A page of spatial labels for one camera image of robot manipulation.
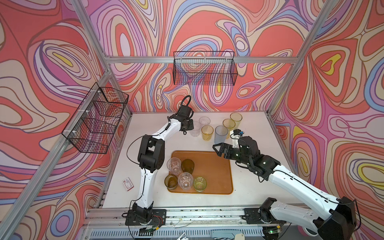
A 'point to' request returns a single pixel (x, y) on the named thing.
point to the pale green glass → (199, 184)
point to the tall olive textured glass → (187, 165)
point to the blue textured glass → (220, 133)
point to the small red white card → (128, 184)
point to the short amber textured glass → (170, 181)
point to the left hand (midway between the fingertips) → (191, 124)
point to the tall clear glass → (196, 131)
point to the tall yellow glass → (229, 124)
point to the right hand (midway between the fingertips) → (219, 151)
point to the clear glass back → (185, 181)
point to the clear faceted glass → (174, 165)
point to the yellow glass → (207, 132)
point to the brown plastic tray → (217, 171)
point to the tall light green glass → (237, 117)
